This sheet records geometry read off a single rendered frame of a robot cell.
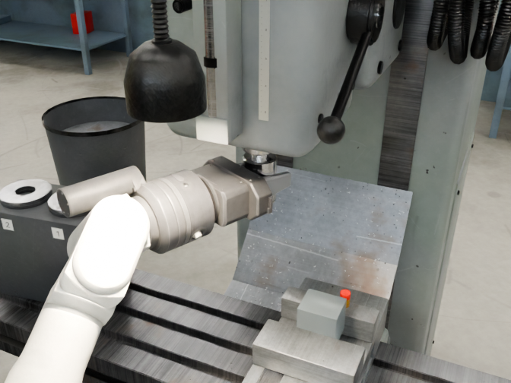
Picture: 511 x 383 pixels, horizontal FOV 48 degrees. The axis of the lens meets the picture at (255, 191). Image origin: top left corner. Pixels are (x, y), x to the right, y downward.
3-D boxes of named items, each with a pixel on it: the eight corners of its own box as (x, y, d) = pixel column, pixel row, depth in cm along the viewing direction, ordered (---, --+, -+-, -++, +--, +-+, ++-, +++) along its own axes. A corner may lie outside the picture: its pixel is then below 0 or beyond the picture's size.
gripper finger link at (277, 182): (287, 188, 80) (252, 201, 76) (287, 166, 78) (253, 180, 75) (294, 191, 79) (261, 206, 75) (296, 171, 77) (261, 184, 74)
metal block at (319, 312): (334, 351, 84) (336, 320, 81) (295, 340, 86) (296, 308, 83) (344, 329, 88) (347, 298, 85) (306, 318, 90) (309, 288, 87)
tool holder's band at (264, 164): (251, 172, 75) (251, 166, 75) (236, 158, 79) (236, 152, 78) (283, 166, 77) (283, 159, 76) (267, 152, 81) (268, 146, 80)
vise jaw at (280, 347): (352, 397, 78) (354, 376, 76) (252, 364, 83) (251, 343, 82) (363, 367, 83) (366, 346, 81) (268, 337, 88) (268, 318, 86)
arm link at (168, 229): (197, 235, 66) (108, 273, 60) (164, 257, 75) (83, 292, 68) (157, 148, 67) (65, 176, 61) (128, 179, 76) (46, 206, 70)
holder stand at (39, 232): (102, 315, 103) (86, 221, 93) (-2, 293, 109) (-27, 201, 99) (133, 276, 113) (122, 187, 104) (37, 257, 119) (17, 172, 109)
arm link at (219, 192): (274, 169, 71) (195, 200, 64) (272, 235, 75) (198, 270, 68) (213, 138, 79) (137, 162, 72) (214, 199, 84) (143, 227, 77)
